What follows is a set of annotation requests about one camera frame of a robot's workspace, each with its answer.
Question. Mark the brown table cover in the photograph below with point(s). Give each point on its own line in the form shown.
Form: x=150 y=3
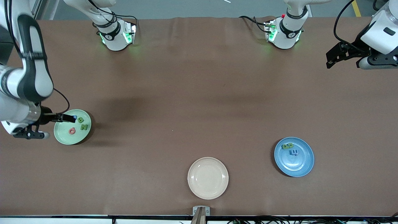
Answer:
x=199 y=77

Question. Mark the green letter B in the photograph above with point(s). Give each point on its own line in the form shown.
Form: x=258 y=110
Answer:
x=80 y=120

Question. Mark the blue letter m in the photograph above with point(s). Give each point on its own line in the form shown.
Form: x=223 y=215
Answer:
x=293 y=152

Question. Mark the red letter Q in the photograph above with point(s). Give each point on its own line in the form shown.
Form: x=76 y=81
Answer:
x=72 y=131

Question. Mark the grey metal bracket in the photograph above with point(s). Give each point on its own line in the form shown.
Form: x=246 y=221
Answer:
x=196 y=210

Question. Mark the blue round plate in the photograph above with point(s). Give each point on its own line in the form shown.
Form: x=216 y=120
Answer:
x=293 y=166

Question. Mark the green letter N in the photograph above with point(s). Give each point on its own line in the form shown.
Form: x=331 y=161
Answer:
x=84 y=127

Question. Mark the aluminium frame profile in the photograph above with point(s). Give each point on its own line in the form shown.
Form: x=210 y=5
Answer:
x=36 y=7

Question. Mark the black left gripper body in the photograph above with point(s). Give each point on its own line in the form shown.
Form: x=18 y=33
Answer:
x=354 y=51

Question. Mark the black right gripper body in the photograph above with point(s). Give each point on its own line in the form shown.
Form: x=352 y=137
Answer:
x=46 y=118

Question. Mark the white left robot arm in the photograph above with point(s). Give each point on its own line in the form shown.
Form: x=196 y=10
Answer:
x=289 y=34

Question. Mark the brown camera pole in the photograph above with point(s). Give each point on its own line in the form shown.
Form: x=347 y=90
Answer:
x=199 y=217

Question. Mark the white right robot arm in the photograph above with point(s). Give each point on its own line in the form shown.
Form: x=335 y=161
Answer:
x=34 y=77

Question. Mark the beige round plate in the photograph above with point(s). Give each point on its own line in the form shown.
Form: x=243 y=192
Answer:
x=207 y=178

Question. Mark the green round plate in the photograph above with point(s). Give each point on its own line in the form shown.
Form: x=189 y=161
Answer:
x=63 y=137

